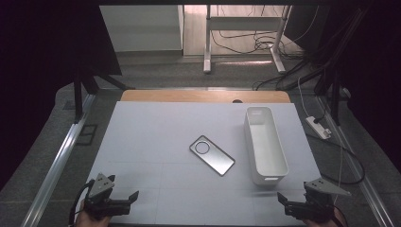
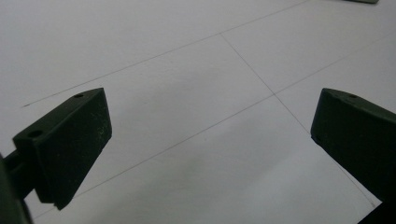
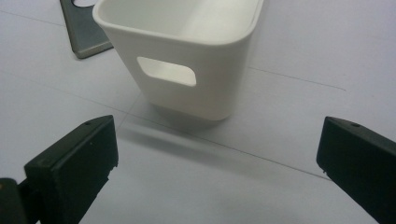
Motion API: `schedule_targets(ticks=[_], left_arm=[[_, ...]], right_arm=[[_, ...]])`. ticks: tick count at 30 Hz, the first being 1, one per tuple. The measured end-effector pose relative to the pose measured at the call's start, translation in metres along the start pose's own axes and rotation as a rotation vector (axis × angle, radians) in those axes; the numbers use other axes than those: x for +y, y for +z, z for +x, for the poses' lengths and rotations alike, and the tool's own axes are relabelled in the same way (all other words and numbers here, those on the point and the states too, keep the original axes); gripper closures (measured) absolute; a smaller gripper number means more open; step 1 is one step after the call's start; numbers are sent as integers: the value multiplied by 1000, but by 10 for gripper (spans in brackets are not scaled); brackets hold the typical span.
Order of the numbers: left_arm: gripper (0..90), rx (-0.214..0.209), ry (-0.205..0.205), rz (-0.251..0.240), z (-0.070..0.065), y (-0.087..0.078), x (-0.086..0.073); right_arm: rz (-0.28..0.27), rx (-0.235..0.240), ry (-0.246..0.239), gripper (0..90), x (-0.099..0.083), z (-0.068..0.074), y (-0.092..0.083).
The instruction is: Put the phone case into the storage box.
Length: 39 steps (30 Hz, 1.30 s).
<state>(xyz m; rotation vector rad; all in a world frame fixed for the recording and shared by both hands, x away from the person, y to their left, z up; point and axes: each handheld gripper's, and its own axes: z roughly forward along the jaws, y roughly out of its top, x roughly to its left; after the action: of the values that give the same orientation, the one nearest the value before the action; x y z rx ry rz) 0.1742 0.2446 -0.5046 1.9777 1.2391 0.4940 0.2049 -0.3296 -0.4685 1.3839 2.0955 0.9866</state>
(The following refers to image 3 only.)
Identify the grey phone case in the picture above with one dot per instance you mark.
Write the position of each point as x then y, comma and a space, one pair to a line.
81, 31

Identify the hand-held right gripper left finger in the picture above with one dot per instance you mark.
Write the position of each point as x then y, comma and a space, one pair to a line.
68, 174

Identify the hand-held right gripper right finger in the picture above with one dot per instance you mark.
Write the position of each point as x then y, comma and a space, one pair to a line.
361, 161

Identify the white phone case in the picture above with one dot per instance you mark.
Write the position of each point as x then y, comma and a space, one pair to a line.
218, 77

